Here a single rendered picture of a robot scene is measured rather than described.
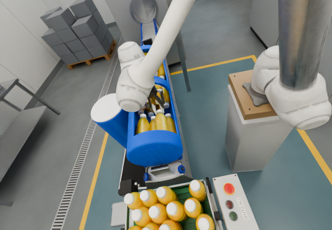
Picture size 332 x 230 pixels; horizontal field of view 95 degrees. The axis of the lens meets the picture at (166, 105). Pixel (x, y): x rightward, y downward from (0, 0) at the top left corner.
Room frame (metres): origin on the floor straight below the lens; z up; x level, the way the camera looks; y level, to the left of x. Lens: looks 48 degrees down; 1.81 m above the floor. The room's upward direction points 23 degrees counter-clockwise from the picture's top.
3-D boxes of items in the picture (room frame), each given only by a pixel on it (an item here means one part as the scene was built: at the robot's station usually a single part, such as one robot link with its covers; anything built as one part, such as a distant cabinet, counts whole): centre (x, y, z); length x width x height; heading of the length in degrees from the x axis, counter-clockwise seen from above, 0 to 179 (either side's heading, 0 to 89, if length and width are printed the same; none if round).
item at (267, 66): (0.46, -0.55, 1.22); 0.18 x 0.16 x 0.22; 165
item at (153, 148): (0.78, 0.07, 1.09); 0.88 x 0.28 x 0.28; 169
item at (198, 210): (0.10, 0.07, 1.00); 0.07 x 0.07 x 0.19
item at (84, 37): (4.31, 1.29, 0.59); 1.20 x 0.80 x 1.19; 73
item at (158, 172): (0.31, 0.16, 0.99); 0.10 x 0.02 x 0.12; 79
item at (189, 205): (0.10, 0.07, 1.10); 0.04 x 0.04 x 0.02
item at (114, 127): (0.92, 0.43, 0.59); 0.28 x 0.28 x 0.88
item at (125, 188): (0.30, 0.36, 0.95); 0.10 x 0.07 x 0.10; 79
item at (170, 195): (0.18, 0.17, 1.00); 0.07 x 0.07 x 0.19
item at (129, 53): (0.58, 0.05, 1.48); 0.13 x 0.11 x 0.16; 165
